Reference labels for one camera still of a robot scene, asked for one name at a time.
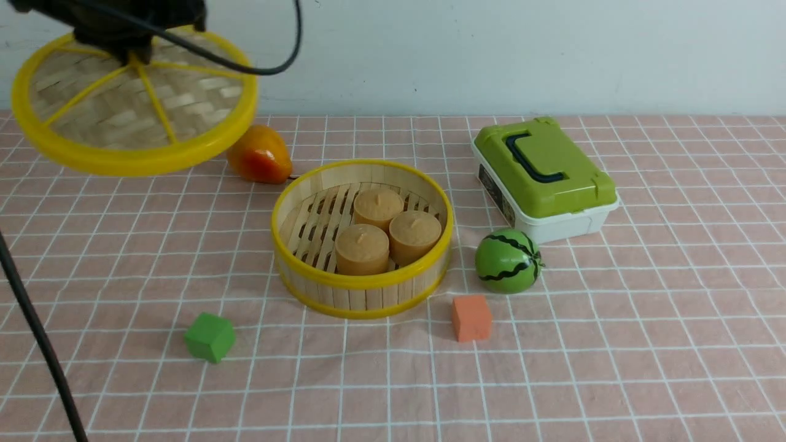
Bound tan steamed cake back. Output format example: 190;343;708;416
353;188;404;234

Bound tan steamed cake front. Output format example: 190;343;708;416
334;224;390;275

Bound black cable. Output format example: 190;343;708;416
0;0;304;442

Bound orange red toy mango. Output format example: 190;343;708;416
225;124;293;185

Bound orange foam cube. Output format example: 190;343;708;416
451;294;493;343

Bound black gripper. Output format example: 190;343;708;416
9;1;208;66

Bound pink checkered tablecloth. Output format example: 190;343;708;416
1;112;785;441

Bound green toy watermelon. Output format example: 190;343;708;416
475;228;544;295

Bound yellow woven bamboo steamer lid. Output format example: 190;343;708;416
10;34;257;177

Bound green foam cube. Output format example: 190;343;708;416
184;312;236;364

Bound green lidded white storage box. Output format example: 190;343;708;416
472;117;620;244

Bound yellow rimmed bamboo steamer basket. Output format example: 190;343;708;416
271;159;454;320

